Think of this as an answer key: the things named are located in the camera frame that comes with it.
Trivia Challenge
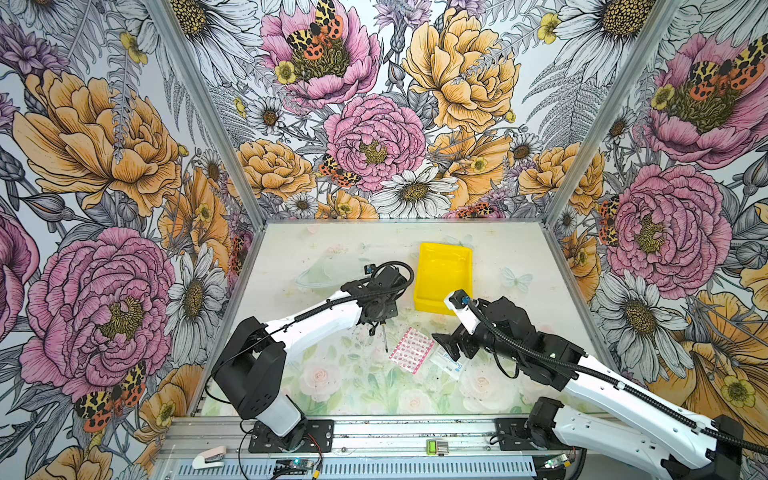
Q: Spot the pink sticker sheet packet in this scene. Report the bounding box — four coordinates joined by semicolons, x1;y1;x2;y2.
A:
389;327;435;374

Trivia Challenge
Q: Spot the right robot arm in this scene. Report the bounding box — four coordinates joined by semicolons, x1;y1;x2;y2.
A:
433;290;745;479

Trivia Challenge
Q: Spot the small green display module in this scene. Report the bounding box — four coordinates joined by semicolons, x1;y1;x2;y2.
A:
426;439;449;456

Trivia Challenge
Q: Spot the green circuit board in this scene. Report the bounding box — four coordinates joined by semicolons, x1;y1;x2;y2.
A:
272;458;316;478

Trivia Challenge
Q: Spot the clear blue plastic packet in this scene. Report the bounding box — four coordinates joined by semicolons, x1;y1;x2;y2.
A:
429;350;464;381

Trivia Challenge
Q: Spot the white pink stapler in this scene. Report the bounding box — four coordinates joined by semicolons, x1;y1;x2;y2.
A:
192;446;227;470

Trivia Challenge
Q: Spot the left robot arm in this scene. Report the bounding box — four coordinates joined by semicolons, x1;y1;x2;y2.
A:
210;261;415;441

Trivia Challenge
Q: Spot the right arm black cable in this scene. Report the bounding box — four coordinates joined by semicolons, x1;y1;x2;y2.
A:
461;292;768;457

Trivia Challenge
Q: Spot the aluminium rail frame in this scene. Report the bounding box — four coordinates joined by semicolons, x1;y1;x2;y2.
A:
152;415;590;479

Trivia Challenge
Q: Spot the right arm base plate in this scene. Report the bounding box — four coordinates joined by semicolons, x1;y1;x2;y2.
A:
489;417;538;452

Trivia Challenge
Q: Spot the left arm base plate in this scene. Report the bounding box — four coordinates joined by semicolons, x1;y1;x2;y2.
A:
248;419;335;454

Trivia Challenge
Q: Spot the yellow plastic bin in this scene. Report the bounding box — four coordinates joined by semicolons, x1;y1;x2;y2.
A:
413;243;473;316

